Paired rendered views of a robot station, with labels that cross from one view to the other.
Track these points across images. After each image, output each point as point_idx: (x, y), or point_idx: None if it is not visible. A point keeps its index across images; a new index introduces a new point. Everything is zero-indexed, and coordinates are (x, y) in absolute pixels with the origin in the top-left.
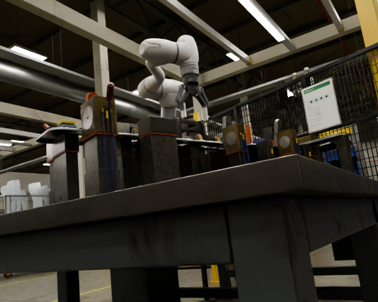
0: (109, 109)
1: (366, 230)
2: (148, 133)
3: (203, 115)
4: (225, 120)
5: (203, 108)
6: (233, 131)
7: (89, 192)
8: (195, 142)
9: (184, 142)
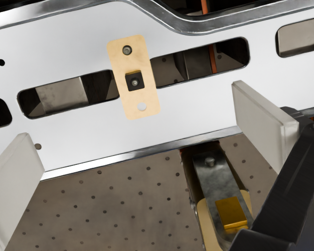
0: None
1: None
2: None
3: (247, 102)
4: (217, 239)
5: (279, 145)
6: (200, 229)
7: None
8: (93, 130)
9: (43, 130)
